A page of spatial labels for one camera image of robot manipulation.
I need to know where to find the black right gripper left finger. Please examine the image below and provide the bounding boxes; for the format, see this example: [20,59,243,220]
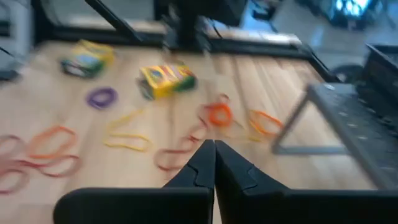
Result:
[53,139,216,224]

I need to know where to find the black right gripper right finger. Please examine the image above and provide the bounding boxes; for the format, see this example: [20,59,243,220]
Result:
[214,139,398,224]

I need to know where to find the yellow rubber band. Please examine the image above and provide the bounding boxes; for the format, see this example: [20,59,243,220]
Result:
[101,108,154,153]

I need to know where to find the orange rubber band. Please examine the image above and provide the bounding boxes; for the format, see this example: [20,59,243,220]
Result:
[27,124,78,160]
[206,102,234,128]
[248,109,284,137]

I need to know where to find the Crayola crayon box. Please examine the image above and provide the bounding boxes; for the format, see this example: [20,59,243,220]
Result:
[136,62,198,101]
[59,39,115,79]

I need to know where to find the purple coil wristband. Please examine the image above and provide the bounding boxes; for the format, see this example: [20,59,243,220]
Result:
[85,86,119,110]

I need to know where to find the grey perforated metal riser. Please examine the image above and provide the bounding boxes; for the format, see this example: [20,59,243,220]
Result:
[271,81,398,191]

